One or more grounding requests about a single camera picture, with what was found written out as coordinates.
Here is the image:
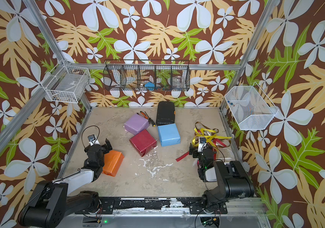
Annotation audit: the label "orange gift box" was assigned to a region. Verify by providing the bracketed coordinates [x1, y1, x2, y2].
[103, 150, 124, 177]

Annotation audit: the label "red satin ribbon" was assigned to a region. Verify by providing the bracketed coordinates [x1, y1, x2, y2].
[176, 139, 230, 162]

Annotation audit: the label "yellow satin ribbon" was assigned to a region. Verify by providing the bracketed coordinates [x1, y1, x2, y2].
[191, 128, 232, 148]

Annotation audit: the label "dark red gift box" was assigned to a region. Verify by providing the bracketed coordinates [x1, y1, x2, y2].
[129, 129, 157, 157]

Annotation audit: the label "purple gift box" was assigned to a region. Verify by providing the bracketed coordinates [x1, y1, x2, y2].
[124, 114, 150, 135]

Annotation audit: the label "light blue gift box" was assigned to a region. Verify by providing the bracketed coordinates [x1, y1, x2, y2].
[158, 123, 180, 147]

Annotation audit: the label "brown ribbon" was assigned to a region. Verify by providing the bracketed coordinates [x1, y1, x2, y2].
[195, 122, 220, 135]

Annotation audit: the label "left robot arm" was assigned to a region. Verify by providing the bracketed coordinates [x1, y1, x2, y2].
[18, 140, 113, 228]

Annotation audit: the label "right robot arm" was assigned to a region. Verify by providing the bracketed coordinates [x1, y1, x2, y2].
[189, 144, 255, 215]

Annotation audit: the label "black hard case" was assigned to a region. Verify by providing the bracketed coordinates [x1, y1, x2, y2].
[156, 101, 175, 126]

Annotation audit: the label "blue object in basket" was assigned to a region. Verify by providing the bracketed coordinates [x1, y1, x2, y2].
[144, 82, 156, 91]

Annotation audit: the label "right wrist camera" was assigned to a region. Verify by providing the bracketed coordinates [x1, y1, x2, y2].
[198, 137, 208, 153]

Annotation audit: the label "orange handled pliers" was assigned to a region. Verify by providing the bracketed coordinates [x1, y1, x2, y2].
[139, 111, 156, 127]

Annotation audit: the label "white wire basket right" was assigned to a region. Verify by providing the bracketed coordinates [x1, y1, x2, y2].
[225, 83, 279, 131]

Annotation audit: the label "white wire basket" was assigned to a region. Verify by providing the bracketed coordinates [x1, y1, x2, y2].
[225, 83, 279, 131]
[41, 60, 91, 104]

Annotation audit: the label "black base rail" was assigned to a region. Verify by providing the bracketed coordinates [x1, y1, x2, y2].
[76, 197, 228, 217]

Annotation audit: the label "black wire basket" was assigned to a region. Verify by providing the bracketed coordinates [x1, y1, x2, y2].
[102, 59, 191, 92]

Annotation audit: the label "white wire basket left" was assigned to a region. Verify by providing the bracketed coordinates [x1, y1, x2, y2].
[41, 60, 91, 104]

